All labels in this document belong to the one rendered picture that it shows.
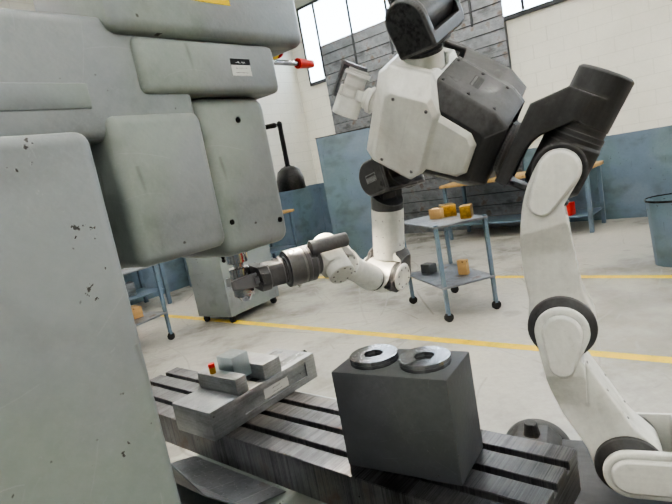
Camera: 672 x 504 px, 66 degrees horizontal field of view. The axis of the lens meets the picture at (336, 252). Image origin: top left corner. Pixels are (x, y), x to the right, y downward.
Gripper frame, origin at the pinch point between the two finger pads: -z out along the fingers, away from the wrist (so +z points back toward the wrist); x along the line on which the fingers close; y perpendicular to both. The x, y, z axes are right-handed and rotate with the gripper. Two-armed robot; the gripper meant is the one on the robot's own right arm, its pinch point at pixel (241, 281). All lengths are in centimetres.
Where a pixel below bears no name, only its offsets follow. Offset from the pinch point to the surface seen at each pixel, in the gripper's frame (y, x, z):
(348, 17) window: -280, -758, 468
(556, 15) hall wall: -169, -442, 624
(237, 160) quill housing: -26.4, 10.0, 2.6
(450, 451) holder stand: 27, 50, 16
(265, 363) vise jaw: 22.0, -4.2, 2.1
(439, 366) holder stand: 14, 47, 19
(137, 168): -27.4, 21.7, -17.6
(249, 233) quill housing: -11.3, 10.4, 1.6
